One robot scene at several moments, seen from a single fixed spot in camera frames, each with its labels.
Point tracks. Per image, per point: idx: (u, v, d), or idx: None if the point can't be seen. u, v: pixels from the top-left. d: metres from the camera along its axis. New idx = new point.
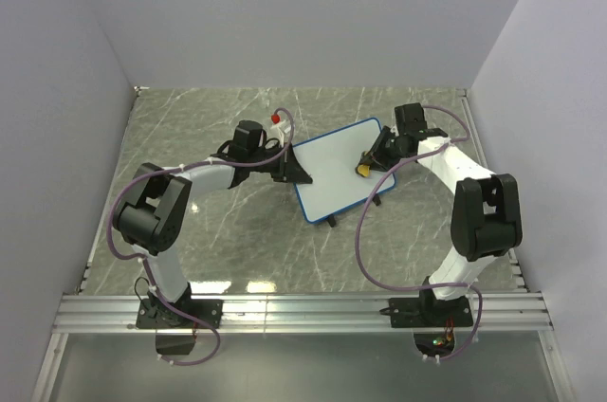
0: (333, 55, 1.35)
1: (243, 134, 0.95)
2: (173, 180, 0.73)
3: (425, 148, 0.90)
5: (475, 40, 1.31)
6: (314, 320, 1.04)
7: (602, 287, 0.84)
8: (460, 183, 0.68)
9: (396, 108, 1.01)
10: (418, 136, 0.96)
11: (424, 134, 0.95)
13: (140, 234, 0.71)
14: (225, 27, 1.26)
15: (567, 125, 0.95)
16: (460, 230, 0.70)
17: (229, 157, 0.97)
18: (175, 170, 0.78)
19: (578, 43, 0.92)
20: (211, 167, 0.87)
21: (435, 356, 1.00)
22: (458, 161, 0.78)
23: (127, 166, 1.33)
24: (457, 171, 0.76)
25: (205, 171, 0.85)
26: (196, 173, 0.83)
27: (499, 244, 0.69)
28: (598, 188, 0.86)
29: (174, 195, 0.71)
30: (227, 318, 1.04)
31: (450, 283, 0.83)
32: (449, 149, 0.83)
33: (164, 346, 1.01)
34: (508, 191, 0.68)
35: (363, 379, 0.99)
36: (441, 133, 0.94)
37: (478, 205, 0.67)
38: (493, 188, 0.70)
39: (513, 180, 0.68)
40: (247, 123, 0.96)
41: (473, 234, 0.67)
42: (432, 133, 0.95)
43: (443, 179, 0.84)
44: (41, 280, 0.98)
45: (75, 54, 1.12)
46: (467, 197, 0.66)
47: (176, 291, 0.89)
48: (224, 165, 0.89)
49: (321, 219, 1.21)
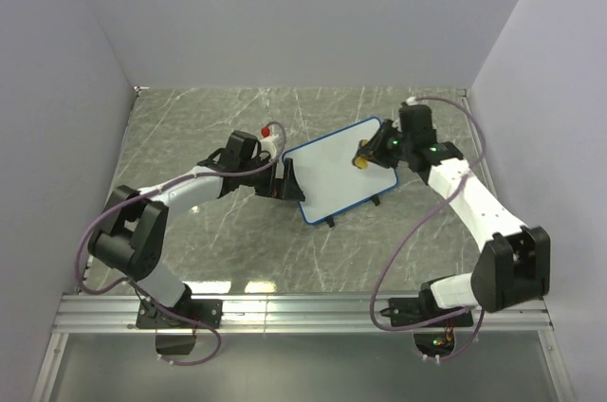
0: (332, 55, 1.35)
1: (234, 143, 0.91)
2: (152, 206, 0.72)
3: (440, 176, 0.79)
5: (475, 41, 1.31)
6: (313, 320, 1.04)
7: (602, 287, 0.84)
8: (489, 244, 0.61)
9: (402, 111, 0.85)
10: (430, 155, 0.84)
11: (436, 156, 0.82)
13: (119, 264, 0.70)
14: (224, 27, 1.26)
15: (568, 127, 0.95)
16: (483, 288, 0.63)
17: (219, 165, 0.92)
18: (153, 191, 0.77)
19: (579, 45, 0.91)
20: (193, 180, 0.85)
21: (435, 356, 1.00)
22: (482, 206, 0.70)
23: (127, 166, 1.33)
24: (482, 219, 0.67)
25: (186, 188, 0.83)
26: (176, 191, 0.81)
27: (523, 300, 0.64)
28: (598, 188, 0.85)
29: (148, 222, 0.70)
30: (227, 318, 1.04)
31: (458, 304, 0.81)
32: (468, 181, 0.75)
33: (164, 346, 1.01)
34: (541, 248, 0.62)
35: (362, 378, 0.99)
36: (454, 153, 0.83)
37: (508, 268, 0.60)
38: (522, 240, 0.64)
39: (546, 237, 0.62)
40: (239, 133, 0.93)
41: (501, 296, 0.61)
42: (447, 152, 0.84)
43: (464, 221, 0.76)
44: (42, 280, 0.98)
45: (75, 56, 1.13)
46: (500, 262, 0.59)
47: (175, 290, 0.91)
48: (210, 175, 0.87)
49: (321, 219, 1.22)
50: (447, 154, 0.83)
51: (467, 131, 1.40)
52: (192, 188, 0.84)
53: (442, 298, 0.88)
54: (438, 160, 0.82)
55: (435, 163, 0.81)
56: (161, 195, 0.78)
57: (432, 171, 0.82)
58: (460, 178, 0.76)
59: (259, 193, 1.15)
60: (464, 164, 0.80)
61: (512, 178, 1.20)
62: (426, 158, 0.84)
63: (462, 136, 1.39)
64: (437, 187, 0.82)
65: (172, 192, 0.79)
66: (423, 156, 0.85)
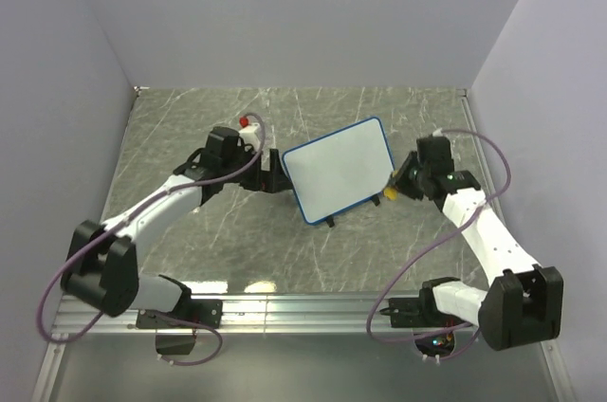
0: (332, 55, 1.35)
1: (215, 142, 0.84)
2: (125, 241, 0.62)
3: (455, 207, 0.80)
5: (475, 41, 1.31)
6: (313, 321, 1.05)
7: (603, 287, 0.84)
8: (498, 280, 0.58)
9: (419, 140, 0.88)
10: (446, 182, 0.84)
11: (452, 184, 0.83)
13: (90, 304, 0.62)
14: (224, 27, 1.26)
15: (568, 127, 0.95)
16: (488, 323, 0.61)
17: (200, 168, 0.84)
18: (119, 225, 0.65)
19: (579, 45, 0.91)
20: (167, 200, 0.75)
21: (435, 356, 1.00)
22: (496, 240, 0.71)
23: (127, 166, 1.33)
24: (494, 254, 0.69)
25: (158, 210, 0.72)
26: (148, 217, 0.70)
27: (530, 341, 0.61)
28: (598, 188, 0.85)
29: (114, 262, 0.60)
30: (227, 318, 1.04)
31: (459, 315, 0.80)
32: (482, 212, 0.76)
33: (165, 346, 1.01)
34: (552, 291, 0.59)
35: (363, 378, 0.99)
36: (472, 181, 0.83)
37: (515, 307, 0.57)
38: (533, 279, 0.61)
39: (560, 280, 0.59)
40: (220, 131, 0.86)
41: (506, 336, 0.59)
42: (464, 180, 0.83)
43: (475, 250, 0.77)
44: (42, 280, 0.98)
45: (75, 56, 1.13)
46: (505, 300, 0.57)
47: (172, 287, 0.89)
48: (187, 188, 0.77)
49: (321, 219, 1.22)
50: (463, 183, 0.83)
51: (467, 132, 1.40)
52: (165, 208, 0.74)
53: (444, 303, 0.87)
54: (452, 188, 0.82)
55: (451, 191, 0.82)
56: (129, 228, 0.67)
57: (448, 199, 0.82)
58: (474, 210, 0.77)
59: (247, 188, 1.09)
60: (482, 193, 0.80)
61: (512, 178, 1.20)
62: (440, 186, 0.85)
63: (462, 136, 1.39)
64: (452, 214, 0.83)
65: (141, 220, 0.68)
66: (438, 184, 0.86)
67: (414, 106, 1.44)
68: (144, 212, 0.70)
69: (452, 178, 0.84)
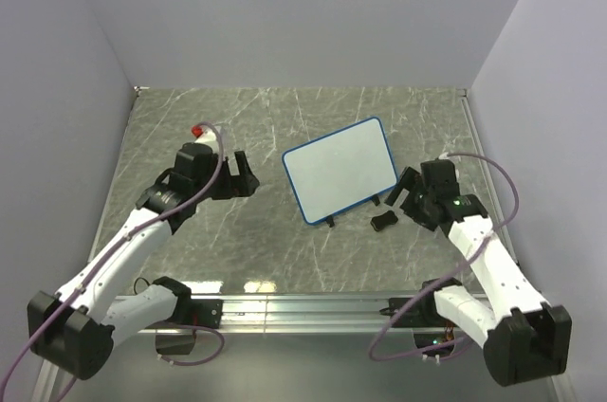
0: (333, 55, 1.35)
1: (185, 161, 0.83)
2: (79, 320, 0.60)
3: (462, 237, 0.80)
5: (475, 41, 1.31)
6: (313, 321, 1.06)
7: (602, 287, 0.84)
8: (507, 321, 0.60)
9: (423, 164, 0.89)
10: (451, 206, 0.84)
11: (459, 210, 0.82)
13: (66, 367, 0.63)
14: (224, 27, 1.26)
15: (569, 126, 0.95)
16: (495, 359, 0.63)
17: (169, 190, 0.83)
18: (74, 295, 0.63)
19: (579, 45, 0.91)
20: (122, 252, 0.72)
21: (436, 356, 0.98)
22: (504, 275, 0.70)
23: (127, 166, 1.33)
24: (502, 289, 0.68)
25: (115, 268, 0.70)
26: (106, 276, 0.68)
27: (535, 375, 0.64)
28: (597, 188, 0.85)
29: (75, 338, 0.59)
30: (227, 318, 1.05)
31: (459, 321, 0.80)
32: (489, 243, 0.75)
33: (165, 346, 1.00)
34: (560, 330, 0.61)
35: (362, 378, 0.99)
36: (478, 208, 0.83)
37: (523, 348, 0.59)
38: (541, 316, 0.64)
39: (568, 319, 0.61)
40: (188, 149, 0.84)
41: (513, 373, 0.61)
42: (470, 205, 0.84)
43: (478, 278, 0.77)
44: (42, 280, 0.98)
45: (75, 55, 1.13)
46: (515, 341, 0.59)
47: (163, 296, 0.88)
48: (146, 228, 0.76)
49: (321, 219, 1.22)
50: (470, 207, 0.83)
51: (467, 132, 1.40)
52: (122, 263, 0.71)
53: (445, 308, 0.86)
54: (461, 214, 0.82)
55: (458, 217, 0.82)
56: (86, 295, 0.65)
57: (453, 228, 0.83)
58: (482, 240, 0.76)
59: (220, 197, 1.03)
60: (487, 224, 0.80)
61: (511, 177, 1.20)
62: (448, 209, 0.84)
63: (462, 136, 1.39)
64: (457, 243, 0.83)
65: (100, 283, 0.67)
66: (445, 207, 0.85)
67: (414, 106, 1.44)
68: (101, 271, 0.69)
69: (460, 202, 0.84)
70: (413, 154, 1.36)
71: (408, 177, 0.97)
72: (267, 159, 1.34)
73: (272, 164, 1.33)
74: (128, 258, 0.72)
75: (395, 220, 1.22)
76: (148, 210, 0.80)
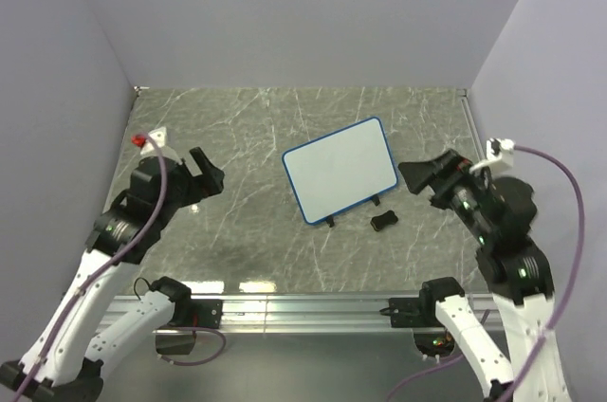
0: (333, 55, 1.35)
1: (143, 186, 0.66)
2: None
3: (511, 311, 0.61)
5: (474, 41, 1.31)
6: (313, 321, 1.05)
7: (603, 288, 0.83)
8: None
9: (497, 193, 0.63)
10: (511, 266, 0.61)
11: (522, 284, 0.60)
13: None
14: (223, 27, 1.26)
15: (569, 127, 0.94)
16: None
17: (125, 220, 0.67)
18: (34, 370, 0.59)
19: (580, 45, 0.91)
20: (82, 305, 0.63)
21: (435, 356, 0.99)
22: (547, 379, 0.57)
23: (127, 166, 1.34)
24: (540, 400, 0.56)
25: (73, 329, 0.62)
26: (64, 340, 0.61)
27: None
28: (597, 188, 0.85)
29: None
30: (227, 318, 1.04)
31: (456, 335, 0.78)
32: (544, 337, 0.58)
33: (164, 346, 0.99)
34: None
35: (360, 377, 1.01)
36: (543, 280, 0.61)
37: None
38: None
39: None
40: (143, 172, 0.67)
41: None
42: (538, 279, 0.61)
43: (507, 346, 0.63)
44: (42, 281, 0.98)
45: (75, 56, 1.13)
46: None
47: (159, 306, 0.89)
48: (103, 277, 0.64)
49: (321, 219, 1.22)
50: (536, 282, 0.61)
51: (467, 132, 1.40)
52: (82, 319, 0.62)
53: (443, 315, 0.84)
54: (520, 293, 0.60)
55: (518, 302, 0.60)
56: (47, 365, 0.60)
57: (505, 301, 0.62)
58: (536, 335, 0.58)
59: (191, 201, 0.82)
60: (547, 307, 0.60)
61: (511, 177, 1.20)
62: (505, 272, 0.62)
63: (462, 136, 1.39)
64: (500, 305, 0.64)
65: (59, 351, 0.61)
66: (502, 264, 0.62)
67: (414, 106, 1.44)
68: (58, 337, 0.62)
69: (525, 272, 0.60)
70: (414, 154, 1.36)
71: (448, 165, 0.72)
72: (267, 159, 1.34)
73: (272, 164, 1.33)
74: (88, 313, 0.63)
75: (395, 220, 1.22)
76: (101, 252, 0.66)
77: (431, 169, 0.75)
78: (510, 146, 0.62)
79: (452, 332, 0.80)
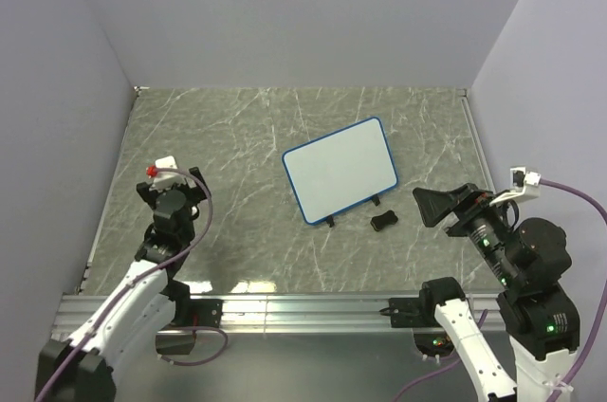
0: (332, 56, 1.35)
1: (165, 218, 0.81)
2: (90, 366, 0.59)
3: (528, 358, 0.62)
5: (474, 42, 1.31)
6: (314, 321, 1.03)
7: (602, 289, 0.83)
8: None
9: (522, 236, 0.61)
10: (538, 319, 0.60)
11: (548, 337, 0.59)
13: None
14: (224, 27, 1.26)
15: (568, 129, 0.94)
16: None
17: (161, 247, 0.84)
18: (84, 339, 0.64)
19: (579, 49, 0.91)
20: (126, 299, 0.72)
21: (435, 356, 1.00)
22: None
23: (127, 166, 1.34)
24: None
25: (121, 313, 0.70)
26: (115, 319, 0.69)
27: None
28: (596, 190, 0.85)
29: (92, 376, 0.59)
30: (227, 318, 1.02)
31: (454, 340, 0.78)
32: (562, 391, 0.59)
33: (164, 346, 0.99)
34: None
35: (360, 377, 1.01)
36: (572, 331, 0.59)
37: None
38: None
39: None
40: (162, 209, 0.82)
41: None
42: (564, 334, 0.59)
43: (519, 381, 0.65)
44: (42, 281, 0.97)
45: (77, 58, 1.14)
46: None
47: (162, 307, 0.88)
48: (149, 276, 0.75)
49: (321, 219, 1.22)
50: (562, 336, 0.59)
51: (467, 132, 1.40)
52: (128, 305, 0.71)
53: (441, 319, 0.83)
54: (543, 347, 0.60)
55: (540, 355, 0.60)
56: (96, 338, 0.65)
57: (524, 348, 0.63)
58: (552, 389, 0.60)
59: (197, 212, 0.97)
60: (569, 356, 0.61)
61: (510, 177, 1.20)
62: (529, 322, 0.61)
63: (462, 136, 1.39)
64: (517, 349, 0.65)
65: (108, 327, 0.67)
66: (527, 315, 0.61)
67: (414, 106, 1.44)
68: (109, 316, 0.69)
69: (554, 327, 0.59)
70: (414, 154, 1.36)
71: (466, 200, 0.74)
72: (267, 159, 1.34)
73: (272, 164, 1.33)
74: (132, 306, 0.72)
75: (395, 220, 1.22)
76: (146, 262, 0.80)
77: (448, 202, 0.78)
78: (535, 180, 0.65)
79: (450, 337, 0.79)
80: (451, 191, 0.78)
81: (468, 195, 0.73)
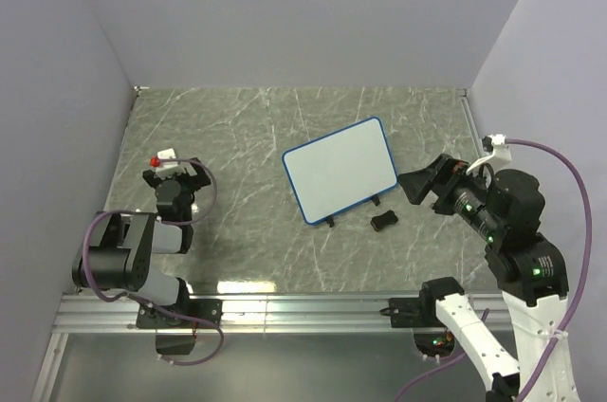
0: (332, 56, 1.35)
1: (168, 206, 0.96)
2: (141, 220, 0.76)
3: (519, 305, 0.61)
5: (474, 42, 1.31)
6: (313, 320, 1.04)
7: (601, 289, 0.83)
8: None
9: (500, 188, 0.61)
10: (522, 261, 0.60)
11: (535, 279, 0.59)
13: (112, 278, 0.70)
14: (224, 27, 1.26)
15: (567, 128, 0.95)
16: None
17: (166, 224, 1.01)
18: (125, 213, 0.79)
19: (579, 48, 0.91)
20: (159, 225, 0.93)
21: (435, 356, 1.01)
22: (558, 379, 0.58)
23: (127, 166, 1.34)
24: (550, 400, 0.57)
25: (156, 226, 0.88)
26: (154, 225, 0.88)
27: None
28: (596, 190, 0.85)
29: (142, 226, 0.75)
30: (227, 318, 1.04)
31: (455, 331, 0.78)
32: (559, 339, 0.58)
33: (164, 346, 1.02)
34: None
35: (360, 377, 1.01)
36: (559, 272, 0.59)
37: None
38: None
39: None
40: (164, 195, 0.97)
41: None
42: (551, 278, 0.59)
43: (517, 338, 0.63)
44: (41, 280, 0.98)
45: (76, 57, 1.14)
46: None
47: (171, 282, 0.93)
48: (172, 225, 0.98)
49: (321, 219, 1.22)
50: (550, 280, 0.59)
51: (467, 132, 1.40)
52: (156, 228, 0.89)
53: (441, 312, 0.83)
54: (534, 293, 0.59)
55: (531, 299, 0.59)
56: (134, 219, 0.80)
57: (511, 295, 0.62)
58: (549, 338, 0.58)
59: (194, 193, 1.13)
60: (560, 301, 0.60)
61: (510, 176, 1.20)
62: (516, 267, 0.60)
63: (462, 136, 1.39)
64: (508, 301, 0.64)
65: None
66: (514, 262, 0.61)
67: (414, 106, 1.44)
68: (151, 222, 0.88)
69: (540, 271, 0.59)
70: (413, 154, 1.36)
71: (443, 169, 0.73)
72: (267, 159, 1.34)
73: (272, 164, 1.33)
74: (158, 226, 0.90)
75: (395, 220, 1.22)
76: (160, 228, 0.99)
77: (428, 176, 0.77)
78: (501, 141, 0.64)
79: (451, 328, 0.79)
80: (429, 165, 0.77)
81: (443, 165, 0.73)
